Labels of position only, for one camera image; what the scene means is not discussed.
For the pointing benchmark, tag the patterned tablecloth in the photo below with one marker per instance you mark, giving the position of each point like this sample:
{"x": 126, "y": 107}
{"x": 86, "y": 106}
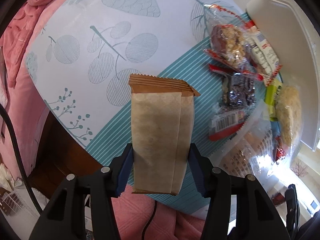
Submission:
{"x": 82, "y": 60}

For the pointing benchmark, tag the clear printed pastry pack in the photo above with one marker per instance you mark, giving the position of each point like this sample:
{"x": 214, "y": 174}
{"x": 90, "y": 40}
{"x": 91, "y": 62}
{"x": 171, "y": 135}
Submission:
{"x": 249, "y": 151}

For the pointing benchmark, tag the pink crumpled garment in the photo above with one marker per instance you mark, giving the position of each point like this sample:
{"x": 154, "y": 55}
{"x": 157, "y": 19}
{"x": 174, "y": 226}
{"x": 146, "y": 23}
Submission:
{"x": 17, "y": 35}

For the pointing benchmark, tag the white plastic storage bin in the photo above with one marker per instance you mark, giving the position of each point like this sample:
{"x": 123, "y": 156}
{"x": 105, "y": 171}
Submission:
{"x": 296, "y": 42}

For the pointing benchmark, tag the green pineapple cake pack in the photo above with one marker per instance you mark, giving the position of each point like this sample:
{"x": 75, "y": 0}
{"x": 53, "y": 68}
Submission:
{"x": 272, "y": 92}

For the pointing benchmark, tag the red date walnut pack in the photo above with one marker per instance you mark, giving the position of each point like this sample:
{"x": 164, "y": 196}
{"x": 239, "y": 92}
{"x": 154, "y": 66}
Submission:
{"x": 225, "y": 124}

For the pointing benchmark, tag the red white small sachet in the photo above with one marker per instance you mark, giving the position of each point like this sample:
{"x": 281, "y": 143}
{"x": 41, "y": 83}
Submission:
{"x": 262, "y": 55}

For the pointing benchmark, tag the brown paper snack pack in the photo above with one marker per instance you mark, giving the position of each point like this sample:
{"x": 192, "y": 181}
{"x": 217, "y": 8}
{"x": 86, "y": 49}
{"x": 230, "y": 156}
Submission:
{"x": 162, "y": 120}

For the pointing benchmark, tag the dark raisin snack pack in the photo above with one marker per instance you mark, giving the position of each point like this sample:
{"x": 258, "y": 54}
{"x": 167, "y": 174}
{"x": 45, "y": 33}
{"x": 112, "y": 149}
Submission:
{"x": 237, "y": 92}

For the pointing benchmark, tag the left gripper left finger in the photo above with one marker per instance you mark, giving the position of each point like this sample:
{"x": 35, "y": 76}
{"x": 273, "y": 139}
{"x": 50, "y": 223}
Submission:
{"x": 64, "y": 215}

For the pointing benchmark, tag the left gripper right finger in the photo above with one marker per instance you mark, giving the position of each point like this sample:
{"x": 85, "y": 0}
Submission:
{"x": 239, "y": 208}

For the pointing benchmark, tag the date walnut clear pack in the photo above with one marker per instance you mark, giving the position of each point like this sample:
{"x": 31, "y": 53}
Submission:
{"x": 228, "y": 40}

